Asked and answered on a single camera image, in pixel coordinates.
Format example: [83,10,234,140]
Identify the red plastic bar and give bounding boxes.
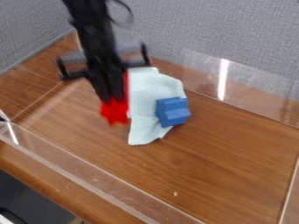
[99,71,130,126]

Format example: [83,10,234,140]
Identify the light blue cloth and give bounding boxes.
[128,66,186,146]

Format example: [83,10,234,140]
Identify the blue plastic block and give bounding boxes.
[155,97,191,128]

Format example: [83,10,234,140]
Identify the clear acrylic enclosure wall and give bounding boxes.
[0,34,299,224]

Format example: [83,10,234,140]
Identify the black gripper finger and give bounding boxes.
[107,69,124,101]
[90,71,110,102]

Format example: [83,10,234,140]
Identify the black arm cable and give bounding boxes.
[104,0,135,25]

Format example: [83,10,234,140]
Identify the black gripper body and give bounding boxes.
[56,34,151,81]

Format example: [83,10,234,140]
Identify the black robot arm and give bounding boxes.
[56,0,151,103]

